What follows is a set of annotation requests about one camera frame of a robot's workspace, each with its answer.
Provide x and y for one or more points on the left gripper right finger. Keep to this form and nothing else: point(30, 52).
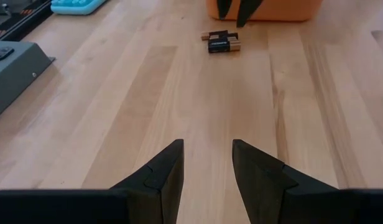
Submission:
point(266, 193)

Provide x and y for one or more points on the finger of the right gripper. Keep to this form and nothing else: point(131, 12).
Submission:
point(246, 11)
point(223, 7)

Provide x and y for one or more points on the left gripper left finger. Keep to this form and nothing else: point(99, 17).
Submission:
point(154, 193)

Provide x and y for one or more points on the black copper Duracell battery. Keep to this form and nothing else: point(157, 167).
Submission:
point(222, 46)
point(233, 39)
point(216, 33)

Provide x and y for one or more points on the orange plastic bin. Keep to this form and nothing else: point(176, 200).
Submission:
point(288, 11)

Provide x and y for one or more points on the blue calculator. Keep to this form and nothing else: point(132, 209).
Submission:
point(76, 7)

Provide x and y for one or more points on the grey power strip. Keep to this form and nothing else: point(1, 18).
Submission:
point(17, 71)

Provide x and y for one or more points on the black orange-striped floor mat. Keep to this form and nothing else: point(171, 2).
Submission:
point(26, 12)

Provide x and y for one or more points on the black aluminium table frame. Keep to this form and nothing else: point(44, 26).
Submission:
point(33, 21)

